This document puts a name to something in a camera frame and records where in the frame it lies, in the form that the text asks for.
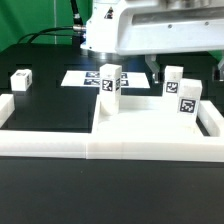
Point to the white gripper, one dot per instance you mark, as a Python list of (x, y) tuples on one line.
[(168, 26)]

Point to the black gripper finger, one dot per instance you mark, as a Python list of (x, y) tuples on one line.
[(219, 70)]

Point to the white square table top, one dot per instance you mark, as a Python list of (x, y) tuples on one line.
[(143, 115)]

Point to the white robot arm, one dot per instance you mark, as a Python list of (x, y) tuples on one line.
[(101, 30)]

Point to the white sheet with markers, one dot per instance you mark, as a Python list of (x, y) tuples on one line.
[(75, 78)]

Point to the white U-shaped obstacle fence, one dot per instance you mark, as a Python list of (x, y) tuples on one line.
[(206, 148)]

